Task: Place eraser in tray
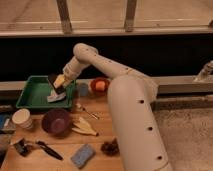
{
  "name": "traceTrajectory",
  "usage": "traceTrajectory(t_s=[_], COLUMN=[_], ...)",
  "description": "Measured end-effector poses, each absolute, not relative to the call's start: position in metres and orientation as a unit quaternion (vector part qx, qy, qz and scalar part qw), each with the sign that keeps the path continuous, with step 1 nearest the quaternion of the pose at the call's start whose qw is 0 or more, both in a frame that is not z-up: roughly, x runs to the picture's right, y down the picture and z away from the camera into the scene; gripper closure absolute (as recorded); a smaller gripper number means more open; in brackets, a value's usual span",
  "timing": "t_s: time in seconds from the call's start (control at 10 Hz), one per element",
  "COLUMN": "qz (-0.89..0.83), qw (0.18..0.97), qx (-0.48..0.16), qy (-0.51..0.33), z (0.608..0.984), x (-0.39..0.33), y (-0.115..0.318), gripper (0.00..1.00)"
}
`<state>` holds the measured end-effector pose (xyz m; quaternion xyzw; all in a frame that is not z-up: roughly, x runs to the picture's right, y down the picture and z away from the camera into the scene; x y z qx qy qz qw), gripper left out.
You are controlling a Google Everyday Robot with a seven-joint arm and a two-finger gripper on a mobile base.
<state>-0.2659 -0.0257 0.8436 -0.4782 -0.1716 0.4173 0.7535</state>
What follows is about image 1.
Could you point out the red bowl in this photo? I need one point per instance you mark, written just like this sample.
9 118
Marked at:
98 93

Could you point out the green plastic tray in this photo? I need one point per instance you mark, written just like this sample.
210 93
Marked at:
35 93

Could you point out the black binder clip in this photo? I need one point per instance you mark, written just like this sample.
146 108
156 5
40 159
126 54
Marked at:
22 147

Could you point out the black handled brush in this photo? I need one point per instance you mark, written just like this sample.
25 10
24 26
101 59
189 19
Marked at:
49 150

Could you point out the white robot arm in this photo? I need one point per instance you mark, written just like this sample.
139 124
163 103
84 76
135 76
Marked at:
129 95

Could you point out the white paper cup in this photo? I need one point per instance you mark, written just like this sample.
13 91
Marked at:
22 118

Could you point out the blue sponge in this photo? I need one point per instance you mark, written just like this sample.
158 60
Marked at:
82 156

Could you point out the blue object at left edge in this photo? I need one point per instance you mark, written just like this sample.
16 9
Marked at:
5 123

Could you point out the brown pine cone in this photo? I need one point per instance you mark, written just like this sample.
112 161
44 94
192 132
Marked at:
110 148

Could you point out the purple bowl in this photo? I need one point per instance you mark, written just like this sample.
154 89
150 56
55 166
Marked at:
56 121

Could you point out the banana peel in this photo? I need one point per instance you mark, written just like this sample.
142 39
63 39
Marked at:
82 126

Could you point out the metal fork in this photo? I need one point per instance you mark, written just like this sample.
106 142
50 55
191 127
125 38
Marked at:
79 106

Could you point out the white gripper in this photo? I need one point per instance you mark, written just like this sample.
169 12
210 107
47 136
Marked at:
70 72

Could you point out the black eraser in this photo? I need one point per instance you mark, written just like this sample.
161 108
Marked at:
56 82

